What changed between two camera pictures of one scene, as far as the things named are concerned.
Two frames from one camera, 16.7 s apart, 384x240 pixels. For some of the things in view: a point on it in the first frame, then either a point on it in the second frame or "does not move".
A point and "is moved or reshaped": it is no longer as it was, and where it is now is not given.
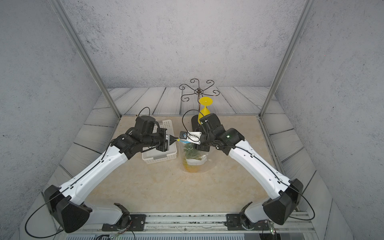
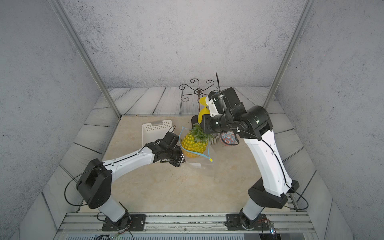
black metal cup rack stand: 199,92 does not move
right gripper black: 201,147 -> 206,125
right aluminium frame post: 304,15 does not move
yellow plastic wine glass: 205,101 does not move
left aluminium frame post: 67,23 does not move
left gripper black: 169,139 -> 182,160
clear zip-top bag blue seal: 193,158 is moved or reshaped
